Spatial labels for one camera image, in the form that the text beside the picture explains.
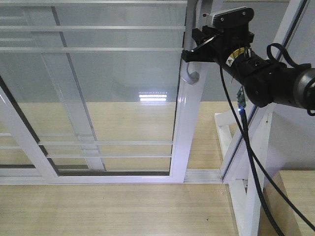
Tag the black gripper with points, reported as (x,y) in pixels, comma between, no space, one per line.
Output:
(231,48)

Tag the grey door handle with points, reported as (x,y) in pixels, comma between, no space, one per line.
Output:
(189,71)

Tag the white sliding glass door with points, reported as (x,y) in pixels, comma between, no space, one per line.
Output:
(123,51)

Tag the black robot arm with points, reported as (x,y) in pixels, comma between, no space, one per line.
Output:
(277,79)

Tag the green circuit board connector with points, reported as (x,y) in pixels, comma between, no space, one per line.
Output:
(241,100)

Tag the white diagonal support brace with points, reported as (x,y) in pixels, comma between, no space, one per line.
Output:
(235,169)

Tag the aluminium floor track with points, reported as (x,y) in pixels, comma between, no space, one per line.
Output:
(203,176)

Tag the fixed glass panel left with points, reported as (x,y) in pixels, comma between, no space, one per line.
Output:
(54,52)

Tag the light wooden base platform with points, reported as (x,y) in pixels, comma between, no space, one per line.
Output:
(128,209)

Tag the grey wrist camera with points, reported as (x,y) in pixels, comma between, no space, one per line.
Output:
(230,18)

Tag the white door frame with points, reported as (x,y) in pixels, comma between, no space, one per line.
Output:
(277,82)

